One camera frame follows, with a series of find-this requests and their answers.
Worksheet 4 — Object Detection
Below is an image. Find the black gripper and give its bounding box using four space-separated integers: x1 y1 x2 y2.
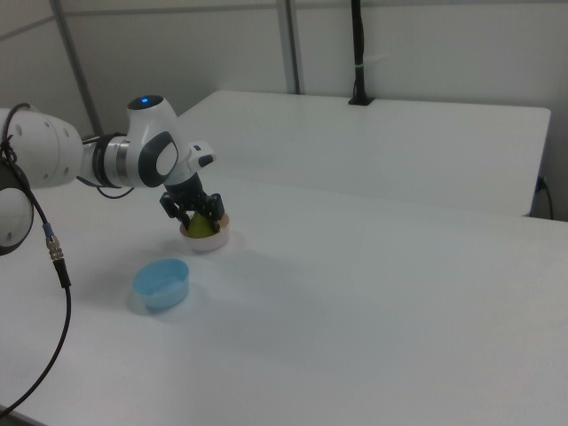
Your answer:
158 172 225 234

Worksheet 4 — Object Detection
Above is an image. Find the black pole with clamp base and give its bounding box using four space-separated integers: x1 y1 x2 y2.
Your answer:
347 0 377 107

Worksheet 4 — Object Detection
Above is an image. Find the short black wrist cable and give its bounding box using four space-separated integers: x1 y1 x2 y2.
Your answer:
75 175 134 200

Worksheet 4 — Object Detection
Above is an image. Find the pale pink plastic bowl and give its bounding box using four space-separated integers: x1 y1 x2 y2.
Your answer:
178 211 232 255

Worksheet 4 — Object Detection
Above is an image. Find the white adjoining table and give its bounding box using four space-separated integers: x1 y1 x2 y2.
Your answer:
177 91 551 218

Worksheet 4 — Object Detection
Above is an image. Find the light blue plastic bowl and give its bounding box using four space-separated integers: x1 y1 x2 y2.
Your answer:
132 258 191 312

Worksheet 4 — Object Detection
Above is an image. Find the green pear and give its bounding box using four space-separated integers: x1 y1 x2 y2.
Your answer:
188 211 218 240

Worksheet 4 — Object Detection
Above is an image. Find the thick black cable with connector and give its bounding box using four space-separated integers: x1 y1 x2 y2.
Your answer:
0 102 73 416

